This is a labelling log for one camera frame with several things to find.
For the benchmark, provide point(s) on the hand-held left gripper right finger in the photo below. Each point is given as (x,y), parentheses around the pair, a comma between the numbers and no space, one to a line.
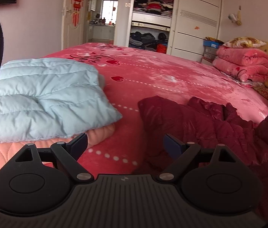
(172,147)

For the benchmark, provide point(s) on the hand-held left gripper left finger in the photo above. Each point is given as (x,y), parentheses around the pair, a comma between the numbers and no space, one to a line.
(79,146)

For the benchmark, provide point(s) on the dark red down jacket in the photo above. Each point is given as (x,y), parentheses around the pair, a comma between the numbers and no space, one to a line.
(183,128)

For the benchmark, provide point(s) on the pile of dark clothes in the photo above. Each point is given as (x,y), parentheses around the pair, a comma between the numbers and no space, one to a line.
(143,40)

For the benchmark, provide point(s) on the pile of folded clothes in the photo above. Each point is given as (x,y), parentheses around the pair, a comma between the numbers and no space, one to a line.
(153,3)

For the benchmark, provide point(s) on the light blue down jacket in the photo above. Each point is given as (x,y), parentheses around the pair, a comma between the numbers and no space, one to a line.
(41,99)

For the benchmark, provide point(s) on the peach quilted jacket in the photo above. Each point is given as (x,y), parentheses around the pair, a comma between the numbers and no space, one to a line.
(5,156)

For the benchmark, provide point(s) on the stack of shoe boxes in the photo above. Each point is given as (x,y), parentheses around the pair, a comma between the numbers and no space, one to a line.
(210,52)

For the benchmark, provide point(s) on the floral patterned quilt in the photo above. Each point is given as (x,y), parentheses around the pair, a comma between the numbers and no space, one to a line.
(264,92)

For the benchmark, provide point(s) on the folded pink blanket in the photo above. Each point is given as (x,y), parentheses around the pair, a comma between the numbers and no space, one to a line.
(243,63)

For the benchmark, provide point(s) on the white door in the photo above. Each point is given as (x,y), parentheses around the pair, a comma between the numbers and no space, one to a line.
(68,35)

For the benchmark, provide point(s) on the floral pillow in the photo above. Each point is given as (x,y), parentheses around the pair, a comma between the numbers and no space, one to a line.
(243,42)

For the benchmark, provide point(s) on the white wardrobe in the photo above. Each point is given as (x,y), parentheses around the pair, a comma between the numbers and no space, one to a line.
(195,9)

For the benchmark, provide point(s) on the white wall hook ornament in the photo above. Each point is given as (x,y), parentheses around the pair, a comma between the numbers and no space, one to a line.
(233,16)

